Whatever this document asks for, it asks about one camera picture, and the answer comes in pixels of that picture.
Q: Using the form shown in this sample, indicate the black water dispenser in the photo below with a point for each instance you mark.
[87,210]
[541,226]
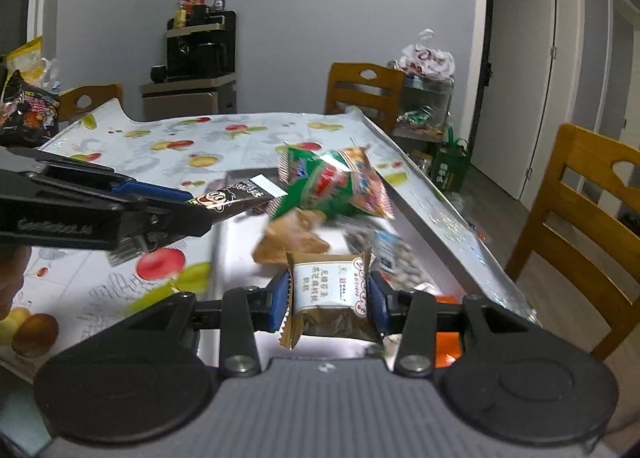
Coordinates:
[195,68]

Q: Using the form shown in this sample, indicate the blue and white seed packet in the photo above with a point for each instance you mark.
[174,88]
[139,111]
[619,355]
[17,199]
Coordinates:
[400,258]

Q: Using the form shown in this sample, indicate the large yellow bag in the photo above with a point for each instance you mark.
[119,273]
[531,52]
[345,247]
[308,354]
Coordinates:
[25,58]

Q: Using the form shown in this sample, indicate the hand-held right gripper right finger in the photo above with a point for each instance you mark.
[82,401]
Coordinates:
[377,303]

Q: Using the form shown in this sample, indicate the clear jar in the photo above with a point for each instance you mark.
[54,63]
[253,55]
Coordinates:
[180,18]

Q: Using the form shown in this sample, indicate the green tote bag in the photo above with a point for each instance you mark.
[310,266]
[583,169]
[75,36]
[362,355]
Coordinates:
[452,163]

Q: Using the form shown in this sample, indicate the white plastic shopping bag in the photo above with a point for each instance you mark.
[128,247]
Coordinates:
[427,58]

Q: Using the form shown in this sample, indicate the clear plastic bag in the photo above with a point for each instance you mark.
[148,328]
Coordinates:
[51,76]

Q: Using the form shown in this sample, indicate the small blue jar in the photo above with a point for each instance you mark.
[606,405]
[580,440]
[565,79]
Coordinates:
[218,3]

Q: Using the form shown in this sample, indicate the wooden chair with heart cutout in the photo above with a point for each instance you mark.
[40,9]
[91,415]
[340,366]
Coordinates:
[575,218]
[95,98]
[365,93]

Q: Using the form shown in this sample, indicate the black cup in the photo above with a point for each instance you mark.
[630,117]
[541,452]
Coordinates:
[159,74]

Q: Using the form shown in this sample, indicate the brown peanut snack packet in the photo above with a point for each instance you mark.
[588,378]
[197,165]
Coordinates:
[290,238]

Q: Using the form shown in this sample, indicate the white door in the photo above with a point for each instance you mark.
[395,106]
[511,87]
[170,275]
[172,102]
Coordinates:
[520,88]

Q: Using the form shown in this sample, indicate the metal storage rack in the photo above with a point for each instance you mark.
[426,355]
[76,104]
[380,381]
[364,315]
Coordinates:
[440,98]

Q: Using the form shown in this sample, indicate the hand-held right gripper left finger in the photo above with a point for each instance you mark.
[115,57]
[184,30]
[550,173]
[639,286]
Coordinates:
[280,300]

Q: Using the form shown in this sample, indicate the person's left hand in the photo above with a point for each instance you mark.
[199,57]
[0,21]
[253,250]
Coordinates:
[11,280]

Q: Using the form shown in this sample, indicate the black cartoon snack stick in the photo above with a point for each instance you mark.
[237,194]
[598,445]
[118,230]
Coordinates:
[230,198]

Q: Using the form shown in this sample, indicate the green shrimp chip bag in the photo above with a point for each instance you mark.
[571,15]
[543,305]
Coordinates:
[325,188]

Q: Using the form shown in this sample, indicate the fruit print tablecloth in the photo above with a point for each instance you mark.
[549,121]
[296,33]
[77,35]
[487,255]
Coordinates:
[150,148]

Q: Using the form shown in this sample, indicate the black noodle bag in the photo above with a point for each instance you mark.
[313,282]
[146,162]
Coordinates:
[27,111]

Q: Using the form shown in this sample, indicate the metal tray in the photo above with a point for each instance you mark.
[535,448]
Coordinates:
[235,258]

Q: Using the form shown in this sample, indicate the beige cake packet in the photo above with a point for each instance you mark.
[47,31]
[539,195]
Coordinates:
[325,288]

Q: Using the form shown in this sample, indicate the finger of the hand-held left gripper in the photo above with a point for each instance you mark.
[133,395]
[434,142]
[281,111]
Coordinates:
[175,223]
[150,194]

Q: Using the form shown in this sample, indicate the black mug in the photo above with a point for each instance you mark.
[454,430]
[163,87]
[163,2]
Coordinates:
[200,11]

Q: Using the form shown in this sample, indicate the orange snack packet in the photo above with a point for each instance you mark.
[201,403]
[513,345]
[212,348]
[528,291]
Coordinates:
[447,345]

